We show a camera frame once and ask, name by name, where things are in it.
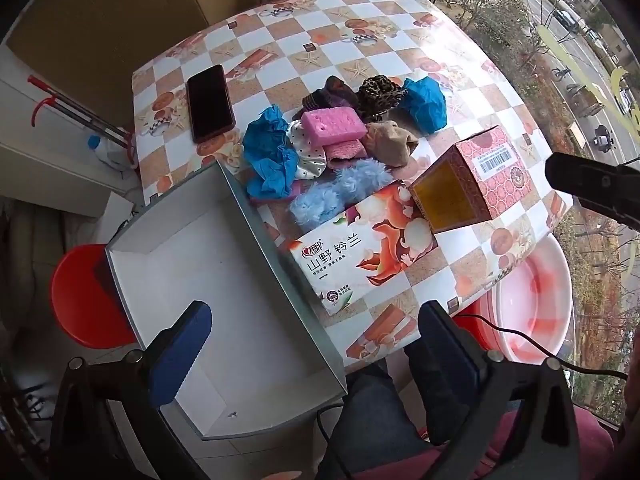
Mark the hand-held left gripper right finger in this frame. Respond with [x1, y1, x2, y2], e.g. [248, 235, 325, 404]
[417, 301, 583, 480]

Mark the pink sponge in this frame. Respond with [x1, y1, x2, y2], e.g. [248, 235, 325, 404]
[300, 106, 368, 148]

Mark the fluffy light blue duster cloth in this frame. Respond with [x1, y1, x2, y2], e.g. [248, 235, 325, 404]
[289, 159, 393, 226]

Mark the tan sock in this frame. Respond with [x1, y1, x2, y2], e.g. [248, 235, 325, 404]
[361, 121, 420, 168]

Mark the pink patterned carton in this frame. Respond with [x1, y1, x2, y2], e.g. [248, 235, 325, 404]
[409, 126, 533, 235]

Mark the grey cardboard box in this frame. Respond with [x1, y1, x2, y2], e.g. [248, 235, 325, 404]
[105, 160, 348, 442]

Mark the red handled mop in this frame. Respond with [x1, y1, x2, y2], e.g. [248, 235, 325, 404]
[27, 75, 138, 168]

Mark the white cabinet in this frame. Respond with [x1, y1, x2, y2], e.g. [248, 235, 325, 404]
[0, 45, 138, 218]

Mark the pink knit sock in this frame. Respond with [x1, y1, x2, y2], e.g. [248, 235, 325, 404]
[322, 139, 371, 170]

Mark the black cable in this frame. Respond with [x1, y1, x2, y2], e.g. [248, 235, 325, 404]
[452, 314, 628, 381]

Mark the leopard print scrunchie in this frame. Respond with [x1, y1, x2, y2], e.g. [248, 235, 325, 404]
[356, 75, 407, 117]

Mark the person's maroon garment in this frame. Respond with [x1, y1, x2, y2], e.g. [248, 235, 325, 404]
[350, 405, 616, 480]

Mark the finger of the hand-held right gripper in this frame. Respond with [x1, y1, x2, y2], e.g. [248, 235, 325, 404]
[545, 152, 640, 233]

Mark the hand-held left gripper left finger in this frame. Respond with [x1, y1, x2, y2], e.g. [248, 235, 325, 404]
[50, 300, 213, 480]

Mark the brown cardboard sheet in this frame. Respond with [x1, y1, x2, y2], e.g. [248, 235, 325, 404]
[5, 0, 281, 131]

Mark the checkered tablecloth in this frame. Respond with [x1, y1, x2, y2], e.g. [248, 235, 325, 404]
[131, 0, 573, 361]

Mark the dark striped sock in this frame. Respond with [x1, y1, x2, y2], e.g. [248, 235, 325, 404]
[292, 76, 360, 121]

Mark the pink plastic basin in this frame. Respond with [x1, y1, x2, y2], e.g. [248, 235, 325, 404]
[452, 232, 573, 366]

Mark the white bottle blue cap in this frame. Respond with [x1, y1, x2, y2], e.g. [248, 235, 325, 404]
[87, 135, 133, 168]

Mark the white polka dot scrunchie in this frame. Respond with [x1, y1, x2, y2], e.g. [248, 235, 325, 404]
[286, 121, 331, 181]

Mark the black smartphone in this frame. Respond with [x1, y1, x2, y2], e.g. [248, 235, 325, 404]
[186, 64, 237, 144]

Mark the red plastic stool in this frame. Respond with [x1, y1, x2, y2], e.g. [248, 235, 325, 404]
[50, 244, 138, 351]

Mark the floral tissue pack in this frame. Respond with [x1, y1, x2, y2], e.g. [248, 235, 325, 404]
[287, 180, 440, 317]

